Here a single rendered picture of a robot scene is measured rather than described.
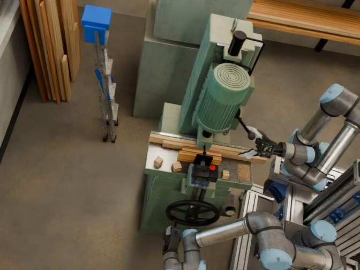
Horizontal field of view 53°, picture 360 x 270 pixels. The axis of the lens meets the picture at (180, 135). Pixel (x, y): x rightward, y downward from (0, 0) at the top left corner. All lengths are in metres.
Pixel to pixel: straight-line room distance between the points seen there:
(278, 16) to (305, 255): 2.64
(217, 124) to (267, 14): 2.24
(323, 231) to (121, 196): 1.53
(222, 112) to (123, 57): 2.27
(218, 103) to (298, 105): 2.41
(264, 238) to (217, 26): 0.98
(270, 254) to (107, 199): 1.59
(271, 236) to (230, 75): 0.69
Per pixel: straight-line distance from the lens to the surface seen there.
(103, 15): 2.31
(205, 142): 1.87
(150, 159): 1.94
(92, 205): 2.78
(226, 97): 1.55
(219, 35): 1.74
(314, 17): 4.03
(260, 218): 1.57
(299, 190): 2.36
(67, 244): 2.69
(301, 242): 2.01
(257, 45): 1.84
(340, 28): 4.11
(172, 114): 2.28
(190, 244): 1.74
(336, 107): 1.89
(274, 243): 1.53
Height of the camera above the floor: 2.54
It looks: 52 degrees down
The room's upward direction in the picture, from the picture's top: 19 degrees clockwise
